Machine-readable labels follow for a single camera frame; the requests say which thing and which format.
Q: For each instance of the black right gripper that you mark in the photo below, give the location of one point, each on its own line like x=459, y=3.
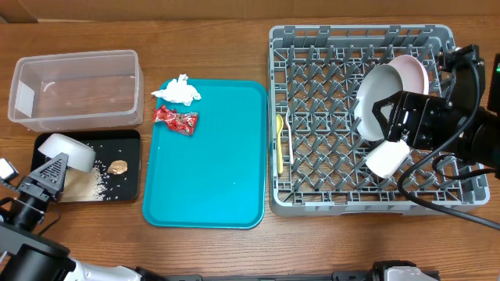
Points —
x=426, y=106

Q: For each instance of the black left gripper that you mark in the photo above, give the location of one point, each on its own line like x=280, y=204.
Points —
x=29, y=186

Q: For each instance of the grey plate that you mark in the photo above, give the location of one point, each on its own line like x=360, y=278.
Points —
x=380, y=83

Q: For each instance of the bowl of rice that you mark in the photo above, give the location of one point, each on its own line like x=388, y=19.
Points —
x=80, y=156

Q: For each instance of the pink plate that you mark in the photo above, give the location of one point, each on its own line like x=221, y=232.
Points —
x=413, y=74

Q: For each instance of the white paper cup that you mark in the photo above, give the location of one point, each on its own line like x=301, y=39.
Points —
x=385, y=159

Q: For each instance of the brown food scrap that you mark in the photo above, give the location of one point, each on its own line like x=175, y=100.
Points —
x=117, y=167

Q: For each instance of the white plastic spoon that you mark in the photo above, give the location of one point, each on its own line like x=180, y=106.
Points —
x=290, y=145

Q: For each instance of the yellow plastic spoon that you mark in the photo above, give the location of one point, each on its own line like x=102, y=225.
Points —
x=279, y=125

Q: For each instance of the red candy wrapper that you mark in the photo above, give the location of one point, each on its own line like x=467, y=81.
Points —
x=183, y=123

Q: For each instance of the white tissue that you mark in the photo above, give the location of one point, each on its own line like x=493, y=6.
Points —
x=178, y=91

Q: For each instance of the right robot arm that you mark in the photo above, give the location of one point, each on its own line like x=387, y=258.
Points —
x=477, y=141

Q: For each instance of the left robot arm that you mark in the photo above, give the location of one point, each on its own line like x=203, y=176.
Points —
x=31, y=255

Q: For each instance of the grey dishwasher rack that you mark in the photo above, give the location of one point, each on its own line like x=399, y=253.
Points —
x=316, y=71

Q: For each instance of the spilled white rice pile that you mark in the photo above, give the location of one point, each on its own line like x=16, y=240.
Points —
x=85, y=187

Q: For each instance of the black tray bin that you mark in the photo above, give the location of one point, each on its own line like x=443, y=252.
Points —
x=112, y=145

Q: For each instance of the clear plastic bin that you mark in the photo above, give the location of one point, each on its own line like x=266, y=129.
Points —
x=77, y=91

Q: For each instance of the teal plastic tray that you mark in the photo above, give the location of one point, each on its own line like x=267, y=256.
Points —
x=215, y=178

